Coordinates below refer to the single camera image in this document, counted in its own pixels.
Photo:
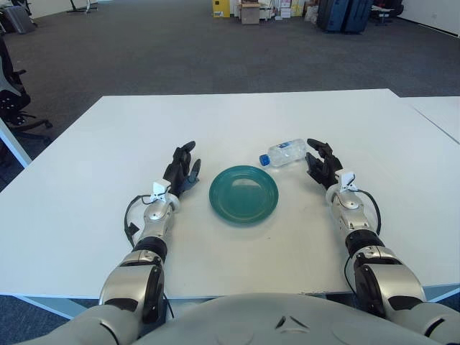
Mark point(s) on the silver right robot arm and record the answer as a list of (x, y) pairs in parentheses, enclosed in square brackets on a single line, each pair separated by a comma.
[(388, 276)]

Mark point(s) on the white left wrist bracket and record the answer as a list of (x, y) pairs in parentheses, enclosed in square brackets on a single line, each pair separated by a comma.
[(160, 190)]

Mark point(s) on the black hard suitcase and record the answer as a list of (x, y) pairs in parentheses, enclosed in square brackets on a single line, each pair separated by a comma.
[(332, 16)]

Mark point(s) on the white neighbouring desk leg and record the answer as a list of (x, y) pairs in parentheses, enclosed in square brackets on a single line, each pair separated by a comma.
[(16, 145)]

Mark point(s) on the yellow box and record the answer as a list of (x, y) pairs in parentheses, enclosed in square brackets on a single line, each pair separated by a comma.
[(220, 9)]

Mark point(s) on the dark blue hard suitcase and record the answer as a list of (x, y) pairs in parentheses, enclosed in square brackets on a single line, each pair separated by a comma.
[(357, 16)]

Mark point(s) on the black mesh office chair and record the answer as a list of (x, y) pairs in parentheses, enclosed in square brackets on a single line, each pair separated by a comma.
[(10, 104)]

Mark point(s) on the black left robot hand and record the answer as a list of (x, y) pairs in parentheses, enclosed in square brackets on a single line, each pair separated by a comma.
[(179, 169)]

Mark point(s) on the grey robot torso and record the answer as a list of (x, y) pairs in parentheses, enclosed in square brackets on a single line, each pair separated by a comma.
[(251, 320)]

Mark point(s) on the white table frame beam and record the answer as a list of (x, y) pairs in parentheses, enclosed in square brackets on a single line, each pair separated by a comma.
[(46, 304)]

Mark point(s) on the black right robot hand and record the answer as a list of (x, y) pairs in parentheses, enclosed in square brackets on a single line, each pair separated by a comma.
[(325, 167)]

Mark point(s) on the clear plastic water bottle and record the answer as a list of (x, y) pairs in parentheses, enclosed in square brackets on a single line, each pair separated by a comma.
[(287, 152)]

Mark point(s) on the black swivel chair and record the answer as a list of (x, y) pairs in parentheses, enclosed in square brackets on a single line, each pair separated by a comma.
[(386, 10)]

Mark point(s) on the teal round plate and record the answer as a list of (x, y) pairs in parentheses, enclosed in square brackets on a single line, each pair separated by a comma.
[(244, 196)]

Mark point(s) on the grey hard suitcase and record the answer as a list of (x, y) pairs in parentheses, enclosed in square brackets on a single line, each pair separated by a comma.
[(18, 19)]

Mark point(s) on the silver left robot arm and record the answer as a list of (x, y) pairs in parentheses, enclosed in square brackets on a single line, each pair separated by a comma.
[(125, 280)]

